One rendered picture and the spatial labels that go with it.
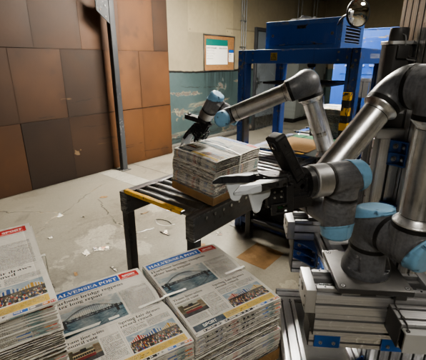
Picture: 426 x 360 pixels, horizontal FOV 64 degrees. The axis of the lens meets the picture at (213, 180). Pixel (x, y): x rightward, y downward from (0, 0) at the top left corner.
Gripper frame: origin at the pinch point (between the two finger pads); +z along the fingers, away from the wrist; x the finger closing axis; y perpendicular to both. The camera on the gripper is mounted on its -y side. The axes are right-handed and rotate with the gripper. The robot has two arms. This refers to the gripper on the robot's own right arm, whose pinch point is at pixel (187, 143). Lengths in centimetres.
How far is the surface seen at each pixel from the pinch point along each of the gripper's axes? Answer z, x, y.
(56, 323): -41, -113, 66
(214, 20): 69, 370, -309
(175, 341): -28, -88, 81
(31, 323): -41, -116, 64
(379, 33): -63, 341, -50
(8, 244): -29, -110, 41
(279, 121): 28, 162, -22
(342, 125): -31, 97, 39
